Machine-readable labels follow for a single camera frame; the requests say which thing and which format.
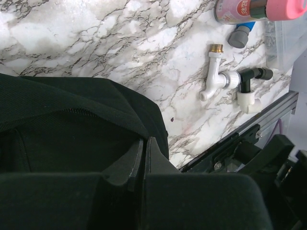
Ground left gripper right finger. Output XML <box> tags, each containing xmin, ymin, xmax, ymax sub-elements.
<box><xmin>142</xmin><ymin>138</ymin><xmax>273</xmax><ymax>230</ymax></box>

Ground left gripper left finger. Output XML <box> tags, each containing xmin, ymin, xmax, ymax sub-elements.
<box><xmin>0</xmin><ymin>139</ymin><xmax>144</xmax><ymax>230</ymax></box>

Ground black student backpack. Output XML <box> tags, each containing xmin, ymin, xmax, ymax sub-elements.
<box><xmin>0</xmin><ymin>74</ymin><xmax>169</xmax><ymax>173</ymax></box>

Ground pink cap glue bottle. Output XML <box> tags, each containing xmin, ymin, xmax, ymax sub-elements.
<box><xmin>214</xmin><ymin>0</ymin><xmax>307</xmax><ymax>24</ymax></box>

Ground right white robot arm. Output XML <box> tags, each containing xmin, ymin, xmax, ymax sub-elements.
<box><xmin>234</xmin><ymin>134</ymin><xmax>307</xmax><ymax>230</ymax></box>

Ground white correction pen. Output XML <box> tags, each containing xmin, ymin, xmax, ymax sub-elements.
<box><xmin>199</xmin><ymin>44</ymin><xmax>241</xmax><ymax>102</ymax></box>

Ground blue cap grey tube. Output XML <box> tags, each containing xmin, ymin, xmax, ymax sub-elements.
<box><xmin>228</xmin><ymin>22</ymin><xmax>255</xmax><ymax>49</ymax></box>

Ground clear plastic pencil case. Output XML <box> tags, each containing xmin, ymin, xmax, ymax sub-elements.
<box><xmin>264</xmin><ymin>0</ymin><xmax>307</xmax><ymax>72</ymax></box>

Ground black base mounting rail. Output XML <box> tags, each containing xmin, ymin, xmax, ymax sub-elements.
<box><xmin>179</xmin><ymin>91</ymin><xmax>299</xmax><ymax>173</ymax></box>

